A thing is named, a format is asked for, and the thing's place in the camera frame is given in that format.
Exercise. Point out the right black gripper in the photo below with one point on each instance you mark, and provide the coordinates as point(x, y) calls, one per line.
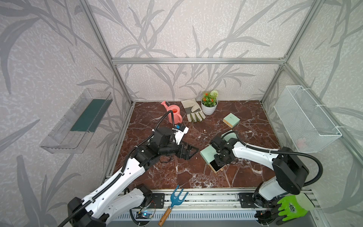
point(219, 163)

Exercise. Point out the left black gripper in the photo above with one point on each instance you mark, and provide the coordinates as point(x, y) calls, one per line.
point(185, 155)

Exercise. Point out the mint drawer jewelry box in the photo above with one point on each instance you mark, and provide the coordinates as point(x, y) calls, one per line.
point(208, 154)

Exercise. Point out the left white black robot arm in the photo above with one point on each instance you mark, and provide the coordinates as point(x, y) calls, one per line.
point(105, 203)

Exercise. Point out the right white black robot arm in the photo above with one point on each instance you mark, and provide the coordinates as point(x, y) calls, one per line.
point(290, 172)

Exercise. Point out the pink watering can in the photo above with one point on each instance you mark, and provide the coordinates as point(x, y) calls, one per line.
point(176, 112)

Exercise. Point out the grey work gloves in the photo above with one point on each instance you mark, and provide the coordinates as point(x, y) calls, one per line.
point(193, 110)

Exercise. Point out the potted plant white pot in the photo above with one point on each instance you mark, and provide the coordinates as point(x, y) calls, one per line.
point(209, 102)

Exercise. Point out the small circuit board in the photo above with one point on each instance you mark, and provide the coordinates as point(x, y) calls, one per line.
point(144, 215)

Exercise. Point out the green black garden glove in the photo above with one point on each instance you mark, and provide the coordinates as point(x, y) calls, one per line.
point(291, 207)

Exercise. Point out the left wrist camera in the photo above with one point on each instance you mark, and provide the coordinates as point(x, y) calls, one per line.
point(179, 131)

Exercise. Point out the blue garden fork wooden handle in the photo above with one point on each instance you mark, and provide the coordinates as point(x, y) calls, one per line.
point(175, 201)

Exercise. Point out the white wire mesh basket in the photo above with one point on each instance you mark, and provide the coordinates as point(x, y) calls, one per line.
point(307, 124)

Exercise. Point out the clear plastic wall shelf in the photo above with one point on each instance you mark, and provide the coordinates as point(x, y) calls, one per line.
point(74, 131)

